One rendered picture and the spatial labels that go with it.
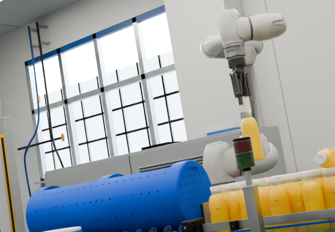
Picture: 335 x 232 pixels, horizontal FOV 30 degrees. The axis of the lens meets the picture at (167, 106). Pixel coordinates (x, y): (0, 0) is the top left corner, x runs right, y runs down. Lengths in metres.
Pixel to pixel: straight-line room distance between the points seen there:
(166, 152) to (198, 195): 2.08
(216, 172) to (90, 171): 2.20
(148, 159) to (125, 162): 0.24
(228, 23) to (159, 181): 0.72
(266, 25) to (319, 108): 2.79
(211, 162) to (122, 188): 0.71
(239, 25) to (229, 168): 0.90
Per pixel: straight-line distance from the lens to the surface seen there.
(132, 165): 4.95
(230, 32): 2.65
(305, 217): 2.21
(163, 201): 2.56
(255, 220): 2.10
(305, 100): 5.47
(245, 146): 2.09
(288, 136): 5.56
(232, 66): 2.65
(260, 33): 2.69
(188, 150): 4.57
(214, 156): 3.26
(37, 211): 3.03
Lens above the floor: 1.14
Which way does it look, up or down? 7 degrees up
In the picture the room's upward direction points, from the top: 9 degrees counter-clockwise
